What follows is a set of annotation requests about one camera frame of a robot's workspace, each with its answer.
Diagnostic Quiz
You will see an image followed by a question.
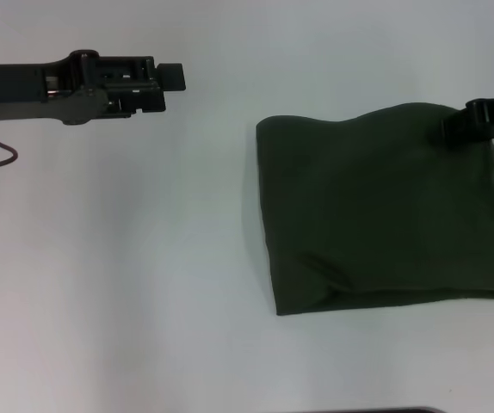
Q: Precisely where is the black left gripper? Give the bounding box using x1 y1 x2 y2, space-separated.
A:
0 48 167 126

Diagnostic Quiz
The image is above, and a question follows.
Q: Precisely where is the dark green FREE t-shirt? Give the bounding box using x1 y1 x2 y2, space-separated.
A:
255 101 494 318

